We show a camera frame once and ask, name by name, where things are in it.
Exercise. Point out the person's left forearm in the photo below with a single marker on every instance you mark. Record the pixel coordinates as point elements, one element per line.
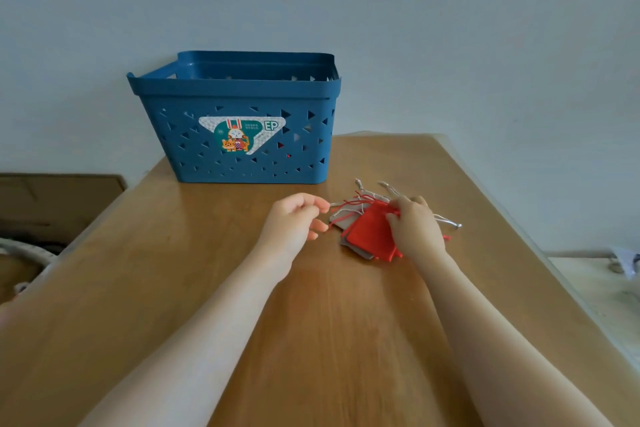
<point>185,341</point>

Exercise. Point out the person's left thumb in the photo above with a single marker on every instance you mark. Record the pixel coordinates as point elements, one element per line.
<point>320,227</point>

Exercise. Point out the person's left hand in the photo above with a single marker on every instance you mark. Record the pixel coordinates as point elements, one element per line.
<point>287,226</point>

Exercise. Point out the brown cardboard box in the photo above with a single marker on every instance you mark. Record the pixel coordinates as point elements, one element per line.
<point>50,206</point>

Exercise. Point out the person's right fingers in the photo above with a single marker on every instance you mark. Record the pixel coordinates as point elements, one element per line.
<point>407,202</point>

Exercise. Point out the person's right hand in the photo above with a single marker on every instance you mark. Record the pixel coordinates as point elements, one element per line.
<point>416,231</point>

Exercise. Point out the person's right forearm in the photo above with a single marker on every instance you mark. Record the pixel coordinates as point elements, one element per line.
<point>500,341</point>

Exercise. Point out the white curved tube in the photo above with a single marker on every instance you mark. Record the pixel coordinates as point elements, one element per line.
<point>27,249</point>

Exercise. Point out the blue perforated plastic basket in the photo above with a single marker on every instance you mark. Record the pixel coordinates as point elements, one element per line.
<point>240,121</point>

